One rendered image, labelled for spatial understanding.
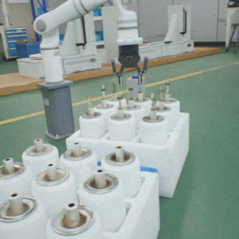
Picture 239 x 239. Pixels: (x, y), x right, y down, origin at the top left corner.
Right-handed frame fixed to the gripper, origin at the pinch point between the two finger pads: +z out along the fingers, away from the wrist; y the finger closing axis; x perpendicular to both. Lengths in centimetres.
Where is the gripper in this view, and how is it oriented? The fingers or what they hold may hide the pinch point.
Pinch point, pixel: (130, 81)
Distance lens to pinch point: 108.2
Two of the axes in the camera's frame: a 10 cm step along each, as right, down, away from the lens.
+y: -10.0, 0.8, -0.2
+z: 0.7, 9.5, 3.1
